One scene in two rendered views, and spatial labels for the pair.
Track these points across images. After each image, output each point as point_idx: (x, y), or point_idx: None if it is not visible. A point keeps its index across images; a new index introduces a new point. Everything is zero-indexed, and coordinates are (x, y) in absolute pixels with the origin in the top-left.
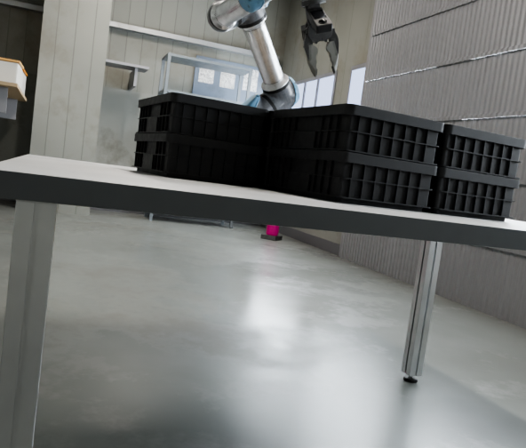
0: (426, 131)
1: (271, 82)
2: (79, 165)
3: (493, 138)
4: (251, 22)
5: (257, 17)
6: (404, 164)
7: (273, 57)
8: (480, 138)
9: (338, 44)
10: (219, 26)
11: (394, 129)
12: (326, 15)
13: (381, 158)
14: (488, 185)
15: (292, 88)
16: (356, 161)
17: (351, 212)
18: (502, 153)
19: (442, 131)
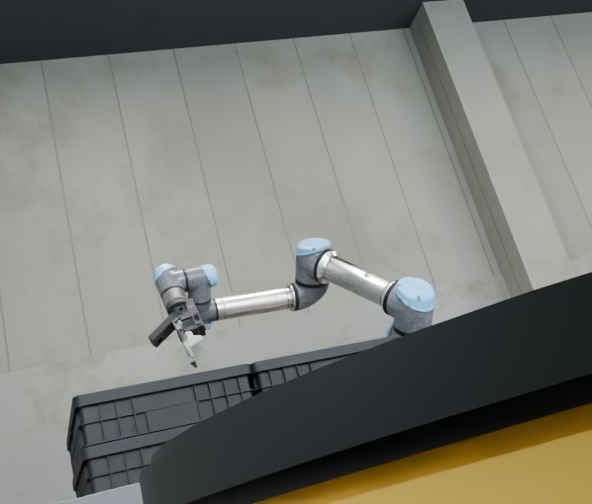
0: (73, 437)
1: (380, 305)
2: None
3: (71, 415)
4: (314, 278)
5: (311, 271)
6: (74, 477)
7: (356, 285)
8: (71, 422)
9: (179, 333)
10: (290, 310)
11: (71, 448)
12: (160, 324)
13: (73, 479)
14: (82, 469)
15: (396, 295)
16: (73, 488)
17: None
18: (76, 425)
19: (70, 432)
